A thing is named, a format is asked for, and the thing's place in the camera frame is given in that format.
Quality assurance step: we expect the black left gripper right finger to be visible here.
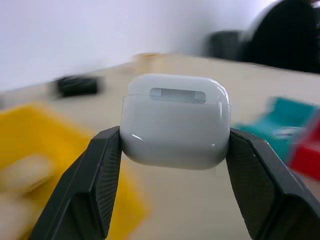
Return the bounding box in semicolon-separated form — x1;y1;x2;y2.
225;127;320;240

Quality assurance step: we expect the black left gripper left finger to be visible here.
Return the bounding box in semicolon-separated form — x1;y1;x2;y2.
29;125;124;240

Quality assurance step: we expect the yellow plastic bin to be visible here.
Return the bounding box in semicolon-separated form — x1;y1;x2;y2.
0;102;152;240

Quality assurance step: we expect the red plastic tray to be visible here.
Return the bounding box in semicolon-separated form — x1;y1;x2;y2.
287;113;320;182

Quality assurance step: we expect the teal plastic tray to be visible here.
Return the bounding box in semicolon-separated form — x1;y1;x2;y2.
231;96;320;157

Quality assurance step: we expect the black crumpled sleeve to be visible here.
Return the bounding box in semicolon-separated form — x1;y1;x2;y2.
53;74;101;98

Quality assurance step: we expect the clear tape roll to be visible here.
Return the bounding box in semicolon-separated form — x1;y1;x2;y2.
132;51;167;73

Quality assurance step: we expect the dark grey boxy object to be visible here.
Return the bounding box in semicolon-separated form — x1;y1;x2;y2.
206;29;242;62

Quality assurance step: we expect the large black rounded object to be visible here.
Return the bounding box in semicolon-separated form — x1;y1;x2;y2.
238;0;320;75

